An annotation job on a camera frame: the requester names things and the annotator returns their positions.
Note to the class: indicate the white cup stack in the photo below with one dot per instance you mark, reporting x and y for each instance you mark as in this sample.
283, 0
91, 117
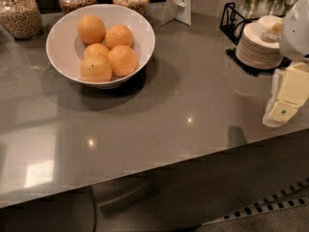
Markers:
269, 20

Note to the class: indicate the black white striped floor tape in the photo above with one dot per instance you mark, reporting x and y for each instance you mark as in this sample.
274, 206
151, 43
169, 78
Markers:
285, 198

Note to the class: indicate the black wire rack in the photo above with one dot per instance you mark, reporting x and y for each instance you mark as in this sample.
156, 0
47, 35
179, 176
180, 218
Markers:
232, 24

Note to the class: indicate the middle drinking glass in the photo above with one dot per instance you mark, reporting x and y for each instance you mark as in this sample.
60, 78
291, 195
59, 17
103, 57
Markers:
274, 7

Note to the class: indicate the left drinking glass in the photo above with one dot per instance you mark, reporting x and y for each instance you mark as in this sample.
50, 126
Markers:
249, 8

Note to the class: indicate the stack of white plates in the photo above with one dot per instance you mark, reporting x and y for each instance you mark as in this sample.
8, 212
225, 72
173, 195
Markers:
254, 52

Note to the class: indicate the large left glass cereal jar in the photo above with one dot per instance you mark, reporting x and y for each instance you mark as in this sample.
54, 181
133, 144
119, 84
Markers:
21, 18

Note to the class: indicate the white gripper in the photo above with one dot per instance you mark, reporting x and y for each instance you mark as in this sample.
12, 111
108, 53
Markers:
296, 33

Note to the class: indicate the orange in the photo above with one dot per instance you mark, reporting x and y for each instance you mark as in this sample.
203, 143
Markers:
96, 49
91, 29
123, 60
95, 69
118, 34

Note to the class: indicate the white folded sign stand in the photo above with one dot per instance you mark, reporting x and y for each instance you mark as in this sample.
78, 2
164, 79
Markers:
179, 10

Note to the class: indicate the white ceramic bowl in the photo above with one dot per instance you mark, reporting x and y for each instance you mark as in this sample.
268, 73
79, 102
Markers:
65, 49

